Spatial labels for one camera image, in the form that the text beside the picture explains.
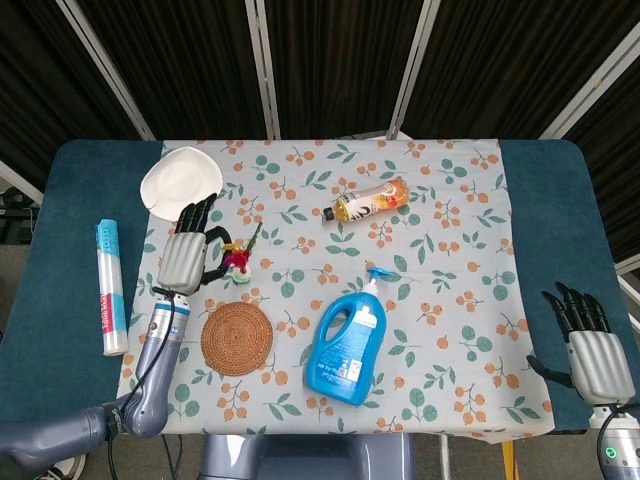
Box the roll of plastic bags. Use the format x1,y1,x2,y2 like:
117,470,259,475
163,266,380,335
94,218,129,357

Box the blue detergent pump bottle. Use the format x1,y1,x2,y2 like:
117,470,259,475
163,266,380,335
304,265,395,407

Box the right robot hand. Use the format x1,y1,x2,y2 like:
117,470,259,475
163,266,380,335
526,281,636,405

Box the small colourful flower toy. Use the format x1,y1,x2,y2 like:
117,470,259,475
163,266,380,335
222,221,264,285

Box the round woven rattan coaster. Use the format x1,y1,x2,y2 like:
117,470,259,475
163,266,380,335
200,301,275,376

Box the floral tablecloth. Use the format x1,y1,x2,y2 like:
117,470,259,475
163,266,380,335
115,138,556,444

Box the orange juice drink bottle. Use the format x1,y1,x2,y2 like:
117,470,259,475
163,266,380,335
322,178,410,226

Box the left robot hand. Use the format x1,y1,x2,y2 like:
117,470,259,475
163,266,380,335
157,192,238,296

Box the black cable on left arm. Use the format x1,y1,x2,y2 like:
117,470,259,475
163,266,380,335
103,285,181,480

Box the dark folding screen with white frames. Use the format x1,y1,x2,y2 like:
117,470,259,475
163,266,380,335
0,0,640,264

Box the white paper plate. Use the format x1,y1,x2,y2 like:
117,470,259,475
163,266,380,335
140,146,224,223

